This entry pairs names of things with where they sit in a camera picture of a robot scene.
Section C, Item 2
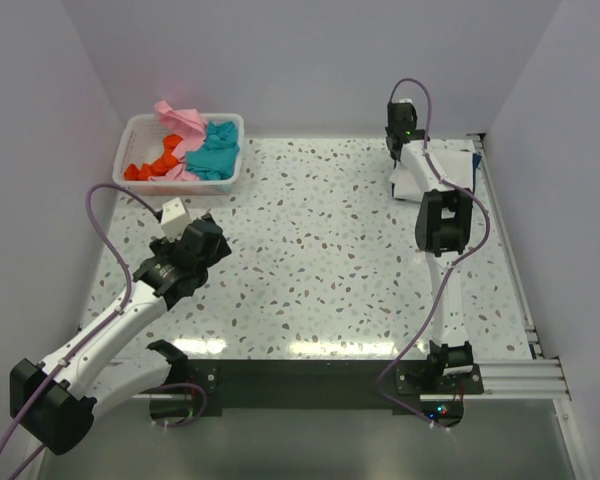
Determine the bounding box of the white t-shirt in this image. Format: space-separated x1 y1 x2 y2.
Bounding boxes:
389 139 481 203

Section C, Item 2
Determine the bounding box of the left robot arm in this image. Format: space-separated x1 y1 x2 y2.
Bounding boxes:
9 214 231 455

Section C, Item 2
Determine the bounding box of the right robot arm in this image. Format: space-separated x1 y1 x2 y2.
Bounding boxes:
385 99 474 393

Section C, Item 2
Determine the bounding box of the folded blue printed t-shirt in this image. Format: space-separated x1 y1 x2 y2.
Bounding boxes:
389 150 482 203

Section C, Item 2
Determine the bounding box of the teal t-shirt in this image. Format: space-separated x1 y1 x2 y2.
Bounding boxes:
185 121 240 181

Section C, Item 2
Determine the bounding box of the white plastic basket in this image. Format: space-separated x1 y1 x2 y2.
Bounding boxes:
112 102 245 196

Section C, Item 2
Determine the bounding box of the orange t-shirt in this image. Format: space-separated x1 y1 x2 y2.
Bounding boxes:
123 134 185 181

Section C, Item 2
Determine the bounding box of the pink t-shirt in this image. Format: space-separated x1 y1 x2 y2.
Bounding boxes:
154 101 207 182

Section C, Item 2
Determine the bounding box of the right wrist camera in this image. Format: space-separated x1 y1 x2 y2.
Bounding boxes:
395 98 414 106

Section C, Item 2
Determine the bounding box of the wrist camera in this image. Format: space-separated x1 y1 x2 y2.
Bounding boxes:
160 198 192 241
395 98 414 106

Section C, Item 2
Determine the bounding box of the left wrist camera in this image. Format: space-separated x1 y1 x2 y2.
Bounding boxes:
160 198 192 241

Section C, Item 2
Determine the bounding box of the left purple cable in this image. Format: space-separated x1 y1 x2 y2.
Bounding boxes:
0 183 209 480

